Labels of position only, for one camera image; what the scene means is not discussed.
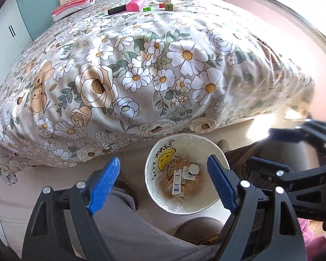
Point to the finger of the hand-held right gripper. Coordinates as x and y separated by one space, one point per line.
288 134
263 165

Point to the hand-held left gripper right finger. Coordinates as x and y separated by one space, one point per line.
220 185

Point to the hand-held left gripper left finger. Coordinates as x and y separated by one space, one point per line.
103 187

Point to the white box with blue print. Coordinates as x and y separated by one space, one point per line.
178 183

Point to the white smiley waste bin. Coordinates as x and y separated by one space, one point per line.
157 190

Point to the green cube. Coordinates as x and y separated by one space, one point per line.
169 7

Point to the black cylinder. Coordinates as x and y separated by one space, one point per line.
116 10

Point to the green toy brick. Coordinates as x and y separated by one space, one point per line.
148 9

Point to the pink container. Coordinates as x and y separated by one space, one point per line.
134 5

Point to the pink fuzzy cloth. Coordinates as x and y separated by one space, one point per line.
317 239

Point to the brown slipper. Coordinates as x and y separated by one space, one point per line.
224 145

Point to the brown rounded object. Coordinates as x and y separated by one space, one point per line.
198 228

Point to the person's grey trouser leg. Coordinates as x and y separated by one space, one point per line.
141 233

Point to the bed with floral cover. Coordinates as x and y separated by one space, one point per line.
152 73

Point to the white wardrobe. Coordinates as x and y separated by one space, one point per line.
8 38

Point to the folded pink red pillow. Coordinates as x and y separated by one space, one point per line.
78 8

